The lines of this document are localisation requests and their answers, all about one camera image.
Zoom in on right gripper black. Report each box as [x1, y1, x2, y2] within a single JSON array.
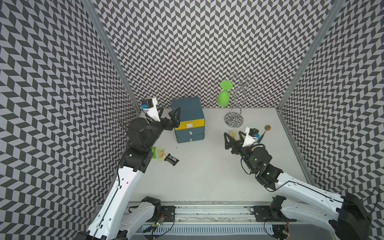
[[224, 130, 258, 173]]

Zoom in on yellow-green cookie packet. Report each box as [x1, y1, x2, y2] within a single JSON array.
[[228, 130, 237, 140], [156, 147, 166, 161]]

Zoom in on yellow top drawer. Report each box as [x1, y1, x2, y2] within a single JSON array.
[[175, 119, 205, 131]]

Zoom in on teal drawer cabinet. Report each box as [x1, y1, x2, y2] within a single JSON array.
[[170, 96, 206, 144]]

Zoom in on teal lowest drawer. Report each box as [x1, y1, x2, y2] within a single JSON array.
[[177, 133, 205, 144]]

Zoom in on black cookie packet back-side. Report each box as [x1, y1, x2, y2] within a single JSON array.
[[165, 154, 179, 166]]

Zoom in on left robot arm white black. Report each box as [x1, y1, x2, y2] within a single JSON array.
[[75, 107, 181, 240]]

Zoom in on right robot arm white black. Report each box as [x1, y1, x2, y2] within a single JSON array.
[[224, 128, 372, 240]]

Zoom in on green plastic wine glass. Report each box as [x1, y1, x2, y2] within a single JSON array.
[[217, 80, 233, 107]]

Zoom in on right base wiring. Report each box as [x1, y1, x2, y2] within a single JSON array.
[[263, 217, 291, 240]]

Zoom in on base wiring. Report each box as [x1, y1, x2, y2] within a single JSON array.
[[263, 217, 291, 240], [142, 213, 175, 240]]

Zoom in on left base wiring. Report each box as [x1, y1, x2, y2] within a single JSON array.
[[142, 213, 175, 240]]

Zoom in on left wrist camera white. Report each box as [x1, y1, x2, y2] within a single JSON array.
[[141, 98, 160, 122]]

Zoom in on wooden spoon teal handle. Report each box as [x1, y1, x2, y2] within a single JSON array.
[[258, 125, 271, 143]]

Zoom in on chrome wire glass rack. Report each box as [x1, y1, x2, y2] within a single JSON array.
[[224, 74, 264, 129]]

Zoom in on aluminium front rail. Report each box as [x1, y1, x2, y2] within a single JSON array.
[[89, 201, 343, 225]]

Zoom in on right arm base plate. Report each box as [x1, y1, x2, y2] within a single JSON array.
[[251, 206, 297, 223]]

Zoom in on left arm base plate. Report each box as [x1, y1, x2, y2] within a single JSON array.
[[148, 206, 176, 222]]

